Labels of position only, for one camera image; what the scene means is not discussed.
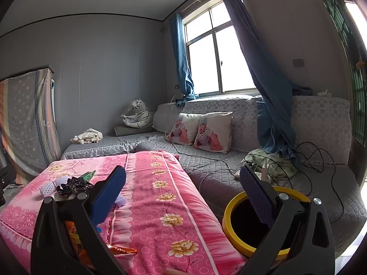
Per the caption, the grey lace cushion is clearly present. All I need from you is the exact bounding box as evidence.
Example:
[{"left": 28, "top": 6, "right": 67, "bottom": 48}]
[{"left": 152, "top": 102, "right": 187, "bottom": 134}]

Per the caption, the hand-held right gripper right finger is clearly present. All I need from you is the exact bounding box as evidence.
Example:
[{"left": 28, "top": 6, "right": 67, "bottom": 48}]
[{"left": 238, "top": 165, "right": 336, "bottom": 275}]

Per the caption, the green window grille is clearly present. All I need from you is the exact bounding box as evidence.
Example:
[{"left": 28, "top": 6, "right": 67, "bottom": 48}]
[{"left": 305, "top": 0, "right": 367, "bottom": 184}]

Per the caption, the beige crumpled cloth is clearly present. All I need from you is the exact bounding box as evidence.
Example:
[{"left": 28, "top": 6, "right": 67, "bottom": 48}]
[{"left": 71, "top": 128, "right": 104, "bottom": 144}]

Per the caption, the striped cloth cover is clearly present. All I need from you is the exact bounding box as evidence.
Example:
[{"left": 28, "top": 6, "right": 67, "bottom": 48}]
[{"left": 0, "top": 66, "right": 62, "bottom": 184}]

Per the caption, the black cable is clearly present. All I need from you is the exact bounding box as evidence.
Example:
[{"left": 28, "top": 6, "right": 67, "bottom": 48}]
[{"left": 292, "top": 142, "right": 345, "bottom": 224}]

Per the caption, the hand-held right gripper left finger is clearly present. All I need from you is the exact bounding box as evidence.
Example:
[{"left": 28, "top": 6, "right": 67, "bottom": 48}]
[{"left": 31, "top": 165, "right": 127, "bottom": 275}]

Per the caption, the grey quilted sofa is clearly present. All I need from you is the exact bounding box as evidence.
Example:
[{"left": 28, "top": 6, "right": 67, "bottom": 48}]
[{"left": 61, "top": 94, "right": 367, "bottom": 258}]

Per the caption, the pink floral blanket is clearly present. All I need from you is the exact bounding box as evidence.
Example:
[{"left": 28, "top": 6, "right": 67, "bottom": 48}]
[{"left": 0, "top": 150, "right": 250, "bottom": 275}]

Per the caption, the blue curtain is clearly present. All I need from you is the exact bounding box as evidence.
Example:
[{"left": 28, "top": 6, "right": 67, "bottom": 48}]
[
  {"left": 169, "top": 13, "right": 200, "bottom": 108},
  {"left": 216, "top": 0, "right": 314, "bottom": 164}
]

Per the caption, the yellow round bin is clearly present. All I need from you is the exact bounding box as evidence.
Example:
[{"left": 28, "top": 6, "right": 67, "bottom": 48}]
[{"left": 222, "top": 186, "right": 311, "bottom": 258}]

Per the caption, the green snack wrapper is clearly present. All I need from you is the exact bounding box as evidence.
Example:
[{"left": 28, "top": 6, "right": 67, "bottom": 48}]
[{"left": 79, "top": 170, "right": 96, "bottom": 184}]

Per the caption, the baby print pillow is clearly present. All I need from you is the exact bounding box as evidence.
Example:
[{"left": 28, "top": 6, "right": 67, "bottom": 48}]
[
  {"left": 166, "top": 113, "right": 204, "bottom": 146},
  {"left": 193, "top": 112, "right": 234, "bottom": 154}
]

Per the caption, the tiger plush toy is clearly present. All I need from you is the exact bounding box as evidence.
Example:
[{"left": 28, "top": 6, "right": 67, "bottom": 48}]
[{"left": 120, "top": 99, "right": 153, "bottom": 128}]

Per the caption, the grey bolster pillow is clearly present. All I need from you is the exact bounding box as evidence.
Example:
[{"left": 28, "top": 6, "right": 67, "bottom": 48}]
[{"left": 113, "top": 125, "right": 157, "bottom": 136}]

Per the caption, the white foam net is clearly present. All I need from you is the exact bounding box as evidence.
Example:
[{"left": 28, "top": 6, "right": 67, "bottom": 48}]
[{"left": 39, "top": 176, "right": 69, "bottom": 197}]

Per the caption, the black plastic bag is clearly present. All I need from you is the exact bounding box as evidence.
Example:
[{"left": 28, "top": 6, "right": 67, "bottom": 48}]
[{"left": 56, "top": 176, "right": 94, "bottom": 197}]

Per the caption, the orange snack wrapper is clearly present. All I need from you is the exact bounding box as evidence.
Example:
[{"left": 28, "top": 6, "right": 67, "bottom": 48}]
[{"left": 64, "top": 220, "right": 138, "bottom": 267}]

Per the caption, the white cable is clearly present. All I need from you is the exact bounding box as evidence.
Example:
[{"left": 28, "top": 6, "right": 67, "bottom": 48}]
[{"left": 165, "top": 133, "right": 240, "bottom": 178}]

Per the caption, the sliding glass window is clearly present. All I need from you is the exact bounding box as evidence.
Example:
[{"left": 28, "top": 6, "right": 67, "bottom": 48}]
[{"left": 179, "top": 0, "right": 259, "bottom": 98}]

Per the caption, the light green cloth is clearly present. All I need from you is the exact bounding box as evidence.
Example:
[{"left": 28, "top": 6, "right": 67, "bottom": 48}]
[{"left": 244, "top": 148, "right": 299, "bottom": 184}]

